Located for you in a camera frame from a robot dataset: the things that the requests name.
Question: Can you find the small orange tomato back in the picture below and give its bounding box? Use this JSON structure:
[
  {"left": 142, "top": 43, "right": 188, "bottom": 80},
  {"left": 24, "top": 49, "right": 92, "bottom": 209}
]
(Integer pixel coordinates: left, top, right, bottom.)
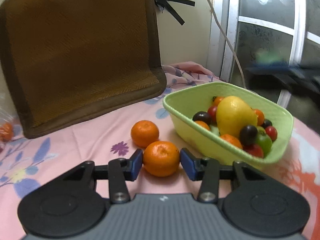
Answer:
[{"left": 212, "top": 96, "right": 224, "bottom": 107}]

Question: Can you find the orange mandarin back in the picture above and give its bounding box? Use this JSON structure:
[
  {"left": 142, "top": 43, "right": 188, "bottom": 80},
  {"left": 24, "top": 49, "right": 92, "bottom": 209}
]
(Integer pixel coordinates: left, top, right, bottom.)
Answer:
[{"left": 131, "top": 120, "right": 159, "bottom": 148}]

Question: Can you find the red cherry tomato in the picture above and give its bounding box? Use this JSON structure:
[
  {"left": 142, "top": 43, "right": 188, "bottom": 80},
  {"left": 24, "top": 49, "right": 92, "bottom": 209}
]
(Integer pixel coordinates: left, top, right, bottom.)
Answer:
[{"left": 243, "top": 144, "right": 264, "bottom": 158}]

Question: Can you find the dark red tomato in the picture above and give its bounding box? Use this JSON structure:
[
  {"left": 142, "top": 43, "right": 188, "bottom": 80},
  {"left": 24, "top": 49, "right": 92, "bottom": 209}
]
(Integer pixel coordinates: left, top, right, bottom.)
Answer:
[{"left": 265, "top": 126, "right": 278, "bottom": 141}]

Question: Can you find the black tape cross on wall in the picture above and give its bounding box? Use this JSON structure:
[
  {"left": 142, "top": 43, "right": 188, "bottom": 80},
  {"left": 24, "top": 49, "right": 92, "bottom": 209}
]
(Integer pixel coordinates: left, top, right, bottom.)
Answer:
[{"left": 152, "top": 0, "right": 196, "bottom": 26}]

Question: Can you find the dark purple tomato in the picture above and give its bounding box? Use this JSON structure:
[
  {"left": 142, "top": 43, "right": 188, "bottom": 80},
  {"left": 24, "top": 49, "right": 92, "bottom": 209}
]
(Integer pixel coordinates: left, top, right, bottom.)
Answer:
[
  {"left": 193, "top": 111, "right": 212, "bottom": 125},
  {"left": 239, "top": 125, "right": 258, "bottom": 145}
]

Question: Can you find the white power cable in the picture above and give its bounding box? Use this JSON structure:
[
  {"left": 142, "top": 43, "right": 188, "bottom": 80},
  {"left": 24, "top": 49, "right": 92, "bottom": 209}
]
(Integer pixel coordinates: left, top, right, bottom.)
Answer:
[{"left": 195, "top": 0, "right": 249, "bottom": 90}]

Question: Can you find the white window frame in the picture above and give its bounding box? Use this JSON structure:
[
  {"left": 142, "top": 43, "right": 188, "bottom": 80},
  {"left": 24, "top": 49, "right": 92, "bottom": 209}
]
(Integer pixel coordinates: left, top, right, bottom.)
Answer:
[{"left": 206, "top": 0, "right": 319, "bottom": 108}]

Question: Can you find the dark purple tomato back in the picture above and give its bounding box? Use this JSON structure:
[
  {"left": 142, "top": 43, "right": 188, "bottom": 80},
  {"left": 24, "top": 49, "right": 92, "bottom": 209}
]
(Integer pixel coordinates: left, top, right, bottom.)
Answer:
[{"left": 193, "top": 111, "right": 212, "bottom": 125}]

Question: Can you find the small green orange tomato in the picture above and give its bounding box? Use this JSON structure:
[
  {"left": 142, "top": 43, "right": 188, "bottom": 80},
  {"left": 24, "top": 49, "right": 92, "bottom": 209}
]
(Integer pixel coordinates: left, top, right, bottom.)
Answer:
[{"left": 195, "top": 120, "right": 210, "bottom": 131}]

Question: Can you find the small red tomato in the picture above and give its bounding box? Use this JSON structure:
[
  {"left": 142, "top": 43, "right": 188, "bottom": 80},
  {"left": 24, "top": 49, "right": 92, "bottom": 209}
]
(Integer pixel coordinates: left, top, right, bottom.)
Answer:
[{"left": 207, "top": 106, "right": 217, "bottom": 124}]

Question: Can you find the orange mandarin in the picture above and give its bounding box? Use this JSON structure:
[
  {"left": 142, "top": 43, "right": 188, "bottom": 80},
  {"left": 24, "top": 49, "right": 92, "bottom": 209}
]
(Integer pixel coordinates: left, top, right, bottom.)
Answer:
[
  {"left": 143, "top": 141, "right": 180, "bottom": 177},
  {"left": 131, "top": 120, "right": 159, "bottom": 148}
]

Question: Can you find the large yellow citrus fruit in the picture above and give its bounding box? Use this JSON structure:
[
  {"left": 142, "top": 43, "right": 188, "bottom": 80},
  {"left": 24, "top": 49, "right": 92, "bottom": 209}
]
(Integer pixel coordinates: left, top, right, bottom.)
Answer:
[{"left": 216, "top": 96, "right": 258, "bottom": 138}]

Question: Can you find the clear plastic bag of fruit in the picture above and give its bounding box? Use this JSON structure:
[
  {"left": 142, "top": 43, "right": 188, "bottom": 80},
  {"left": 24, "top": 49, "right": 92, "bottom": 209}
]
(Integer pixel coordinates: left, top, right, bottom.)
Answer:
[{"left": 0, "top": 93, "right": 14, "bottom": 152}]

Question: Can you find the green plastic basin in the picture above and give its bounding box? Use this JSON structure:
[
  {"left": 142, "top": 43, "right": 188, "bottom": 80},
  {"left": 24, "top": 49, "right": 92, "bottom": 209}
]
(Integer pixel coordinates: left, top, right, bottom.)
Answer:
[{"left": 163, "top": 82, "right": 293, "bottom": 169}]

